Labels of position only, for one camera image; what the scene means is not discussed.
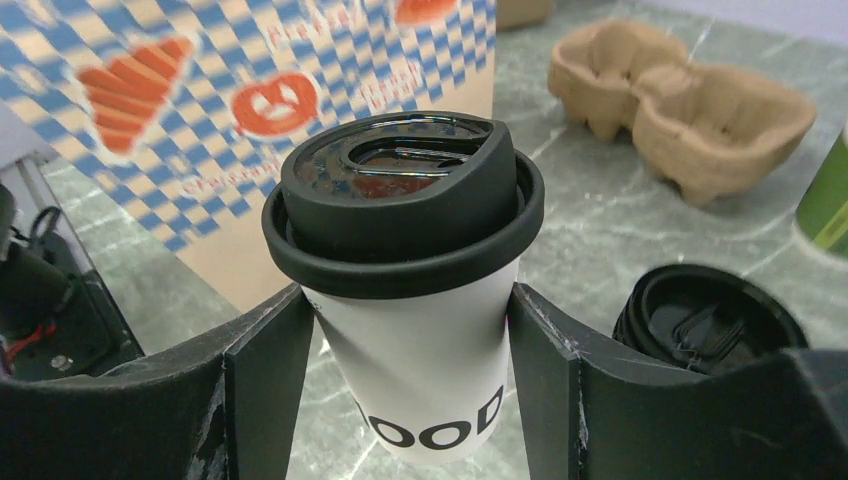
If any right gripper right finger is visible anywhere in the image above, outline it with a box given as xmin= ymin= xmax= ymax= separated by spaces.
xmin=508 ymin=283 xmax=847 ymax=479

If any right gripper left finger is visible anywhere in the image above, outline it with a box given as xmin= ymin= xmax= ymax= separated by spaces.
xmin=1 ymin=284 xmax=313 ymax=479

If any white paper coffee cup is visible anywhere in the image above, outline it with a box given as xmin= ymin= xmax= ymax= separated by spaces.
xmin=304 ymin=260 xmax=519 ymax=464

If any black cup lid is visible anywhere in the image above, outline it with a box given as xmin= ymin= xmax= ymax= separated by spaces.
xmin=261 ymin=111 xmax=545 ymax=300

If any blue checkered paper bag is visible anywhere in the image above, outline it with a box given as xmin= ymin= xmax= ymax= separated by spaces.
xmin=1 ymin=1 xmax=496 ymax=311

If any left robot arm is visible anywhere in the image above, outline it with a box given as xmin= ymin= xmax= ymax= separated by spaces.
xmin=1 ymin=188 xmax=144 ymax=382

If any stack of black lids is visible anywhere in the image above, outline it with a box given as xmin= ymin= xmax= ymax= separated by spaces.
xmin=613 ymin=263 xmax=809 ymax=375

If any stack of paper cups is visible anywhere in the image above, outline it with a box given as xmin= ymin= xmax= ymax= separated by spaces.
xmin=795 ymin=125 xmax=847 ymax=263

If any brown cardboard cup carrier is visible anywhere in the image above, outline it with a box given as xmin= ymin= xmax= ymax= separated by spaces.
xmin=547 ymin=19 xmax=817 ymax=207

